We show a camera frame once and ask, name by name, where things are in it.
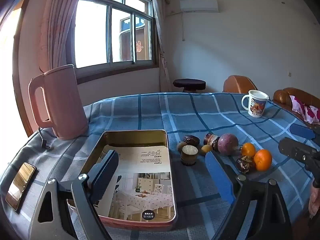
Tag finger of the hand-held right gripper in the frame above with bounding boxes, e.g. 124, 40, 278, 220
289, 124, 320, 142
278, 137, 313, 165

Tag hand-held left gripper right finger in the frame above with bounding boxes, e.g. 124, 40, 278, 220
205, 151, 292, 240

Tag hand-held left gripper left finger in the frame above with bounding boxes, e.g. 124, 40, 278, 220
27, 150, 119, 240

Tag orange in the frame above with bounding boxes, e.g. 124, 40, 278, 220
254, 149, 273, 172
241, 142, 256, 157

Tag purple passion fruit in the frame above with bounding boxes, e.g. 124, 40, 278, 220
217, 134, 239, 155

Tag rectangular metal tin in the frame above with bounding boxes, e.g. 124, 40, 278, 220
67, 129, 178, 232

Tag person's right hand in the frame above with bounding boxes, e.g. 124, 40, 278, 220
309, 187, 320, 218

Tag brown leather chair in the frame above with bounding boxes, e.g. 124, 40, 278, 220
272, 87, 320, 125
222, 75, 258, 94

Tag printed paper leaflet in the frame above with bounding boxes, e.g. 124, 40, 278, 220
96, 145, 175, 222

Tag white cartoon mug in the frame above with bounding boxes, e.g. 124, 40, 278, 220
241, 89, 269, 118

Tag blue plaid tablecloth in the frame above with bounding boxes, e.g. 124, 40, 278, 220
0, 92, 320, 240

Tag pink electric kettle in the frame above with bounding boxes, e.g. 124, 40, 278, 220
28, 64, 89, 141

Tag black smartphone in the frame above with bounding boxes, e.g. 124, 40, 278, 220
5, 162, 37, 211

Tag dark round stool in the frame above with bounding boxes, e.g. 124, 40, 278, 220
173, 79, 207, 93

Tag sliding glass window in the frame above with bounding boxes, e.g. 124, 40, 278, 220
72, 0, 162, 85

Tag pink curtain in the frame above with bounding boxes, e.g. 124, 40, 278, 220
37, 0, 87, 73

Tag beige curtain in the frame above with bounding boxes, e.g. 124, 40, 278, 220
146, 0, 173, 92

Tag white air conditioner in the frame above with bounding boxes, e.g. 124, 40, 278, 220
180, 0, 218, 13

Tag black kettle power cable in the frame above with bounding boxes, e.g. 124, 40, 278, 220
37, 127, 54, 152

